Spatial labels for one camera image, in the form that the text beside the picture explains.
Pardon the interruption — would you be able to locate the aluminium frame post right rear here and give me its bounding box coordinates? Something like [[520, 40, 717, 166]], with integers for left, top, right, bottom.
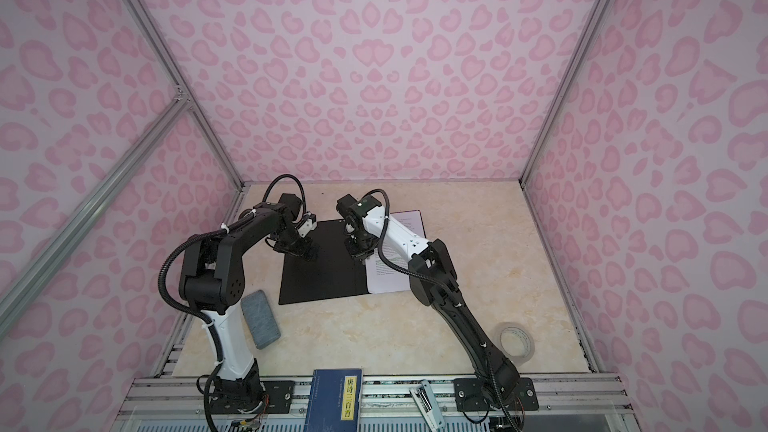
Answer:
[[519, 0, 615, 190]]

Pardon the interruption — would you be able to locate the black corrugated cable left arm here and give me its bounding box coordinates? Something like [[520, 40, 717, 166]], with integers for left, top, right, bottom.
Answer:
[[157, 173, 308, 432]]

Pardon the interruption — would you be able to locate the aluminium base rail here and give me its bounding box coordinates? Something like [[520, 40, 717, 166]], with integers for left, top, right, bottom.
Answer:
[[111, 373, 640, 431]]

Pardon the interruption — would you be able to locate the grey sponge eraser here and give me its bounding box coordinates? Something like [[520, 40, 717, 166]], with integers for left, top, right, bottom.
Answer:
[[241, 290, 281, 350]]

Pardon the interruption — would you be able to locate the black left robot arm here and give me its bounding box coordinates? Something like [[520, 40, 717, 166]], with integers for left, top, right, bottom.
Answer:
[[178, 193, 317, 415]]

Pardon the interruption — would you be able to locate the aluminium frame post left rear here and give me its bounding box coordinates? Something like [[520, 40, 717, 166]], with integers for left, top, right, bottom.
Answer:
[[122, 0, 245, 191]]

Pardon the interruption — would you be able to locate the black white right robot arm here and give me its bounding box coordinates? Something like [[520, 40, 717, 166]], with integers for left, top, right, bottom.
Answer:
[[336, 189, 523, 414]]

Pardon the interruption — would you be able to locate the blue book yellow label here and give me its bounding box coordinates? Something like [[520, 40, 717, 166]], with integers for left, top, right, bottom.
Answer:
[[304, 369, 364, 432]]

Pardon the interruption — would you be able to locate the aluminium frame post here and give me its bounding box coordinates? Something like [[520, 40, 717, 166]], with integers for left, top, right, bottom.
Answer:
[[122, 0, 245, 191], [519, 0, 615, 190]]

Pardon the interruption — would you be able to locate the teal folder with black inside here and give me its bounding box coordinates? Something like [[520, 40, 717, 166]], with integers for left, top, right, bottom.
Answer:
[[278, 209, 428, 306]]

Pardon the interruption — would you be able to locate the printed paper sheet bottom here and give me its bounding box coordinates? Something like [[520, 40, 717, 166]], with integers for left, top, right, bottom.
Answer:
[[364, 210, 426, 294]]

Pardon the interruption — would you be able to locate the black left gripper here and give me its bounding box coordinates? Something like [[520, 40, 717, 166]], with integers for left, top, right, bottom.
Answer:
[[275, 228, 321, 262]]

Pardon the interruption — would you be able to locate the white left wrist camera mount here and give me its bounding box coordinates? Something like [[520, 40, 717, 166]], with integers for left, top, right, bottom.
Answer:
[[296, 212, 317, 238]]

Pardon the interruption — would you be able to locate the white tape roll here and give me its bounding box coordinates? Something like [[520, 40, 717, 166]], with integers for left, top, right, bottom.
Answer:
[[493, 322, 535, 364]]

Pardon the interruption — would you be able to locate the aluminium diagonal frame bar left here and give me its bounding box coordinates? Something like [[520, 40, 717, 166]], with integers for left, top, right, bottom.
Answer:
[[1, 94, 188, 337]]

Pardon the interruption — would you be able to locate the white clip on rail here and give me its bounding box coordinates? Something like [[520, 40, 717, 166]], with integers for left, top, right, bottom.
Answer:
[[409, 380, 445, 432]]

